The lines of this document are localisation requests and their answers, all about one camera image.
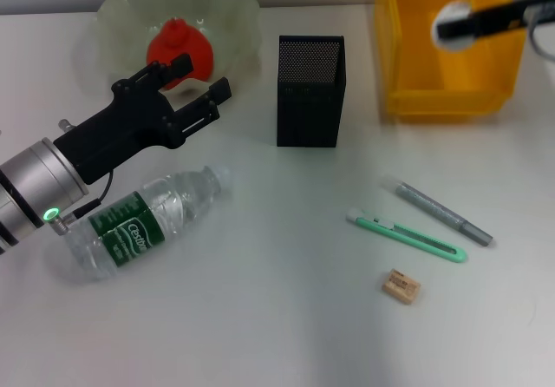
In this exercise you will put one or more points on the small wooden block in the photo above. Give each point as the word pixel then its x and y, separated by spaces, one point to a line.
pixel 401 286

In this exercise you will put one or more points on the grey glitter pen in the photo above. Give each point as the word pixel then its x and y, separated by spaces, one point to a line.
pixel 438 211

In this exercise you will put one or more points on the yellow plastic bin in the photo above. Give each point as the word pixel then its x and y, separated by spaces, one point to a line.
pixel 451 96

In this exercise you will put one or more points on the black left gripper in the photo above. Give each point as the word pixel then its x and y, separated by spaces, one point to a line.
pixel 121 131

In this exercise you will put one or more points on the black mesh pen holder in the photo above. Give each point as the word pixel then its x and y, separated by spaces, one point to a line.
pixel 308 100

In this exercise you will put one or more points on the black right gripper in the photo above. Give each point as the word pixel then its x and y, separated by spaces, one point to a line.
pixel 511 11

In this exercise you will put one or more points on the clear water bottle green label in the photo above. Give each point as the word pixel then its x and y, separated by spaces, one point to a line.
pixel 130 235

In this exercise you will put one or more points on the white paper ball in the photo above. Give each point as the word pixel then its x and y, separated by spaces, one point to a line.
pixel 453 14

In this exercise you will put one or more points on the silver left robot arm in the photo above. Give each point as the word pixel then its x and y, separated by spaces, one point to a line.
pixel 34 179

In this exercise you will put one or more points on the green utility knife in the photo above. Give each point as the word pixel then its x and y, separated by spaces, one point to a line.
pixel 412 237

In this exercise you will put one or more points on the green glass fruit plate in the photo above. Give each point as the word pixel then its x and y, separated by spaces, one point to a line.
pixel 234 27

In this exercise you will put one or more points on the orange fruit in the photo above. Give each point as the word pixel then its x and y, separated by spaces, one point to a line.
pixel 191 44

